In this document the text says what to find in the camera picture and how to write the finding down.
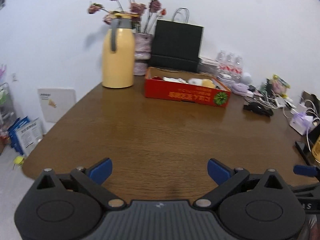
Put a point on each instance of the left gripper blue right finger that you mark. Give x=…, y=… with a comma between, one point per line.
x=218, y=171

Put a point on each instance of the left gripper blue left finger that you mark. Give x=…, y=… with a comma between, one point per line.
x=100, y=171

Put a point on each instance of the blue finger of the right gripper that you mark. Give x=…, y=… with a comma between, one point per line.
x=308, y=171

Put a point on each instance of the white gift box purple ribbon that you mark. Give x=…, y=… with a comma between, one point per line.
x=302, y=123

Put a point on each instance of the white poster board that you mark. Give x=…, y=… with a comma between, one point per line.
x=56, y=102

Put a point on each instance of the blue white booklets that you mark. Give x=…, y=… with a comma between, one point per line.
x=25, y=134

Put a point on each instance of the purple fluffy item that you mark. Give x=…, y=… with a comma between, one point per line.
x=240, y=89

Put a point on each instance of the yellow plush toy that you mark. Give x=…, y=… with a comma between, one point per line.
x=208, y=83

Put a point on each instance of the red cardboard box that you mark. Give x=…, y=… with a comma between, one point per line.
x=173, y=85

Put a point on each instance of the white plush toy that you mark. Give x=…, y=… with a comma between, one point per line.
x=195, y=81

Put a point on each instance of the water bottle pack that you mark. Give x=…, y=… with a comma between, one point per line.
x=230, y=66

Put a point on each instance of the yellow thermos jug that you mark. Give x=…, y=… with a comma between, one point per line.
x=118, y=58

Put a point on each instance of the black paper shopping bag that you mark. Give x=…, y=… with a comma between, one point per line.
x=176, y=46

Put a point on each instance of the pink patterned vase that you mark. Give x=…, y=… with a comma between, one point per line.
x=142, y=53

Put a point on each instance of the dried pink flower bouquet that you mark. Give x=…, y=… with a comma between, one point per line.
x=142, y=16

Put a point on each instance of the wire basket with items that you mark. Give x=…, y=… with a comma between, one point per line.
x=274, y=91

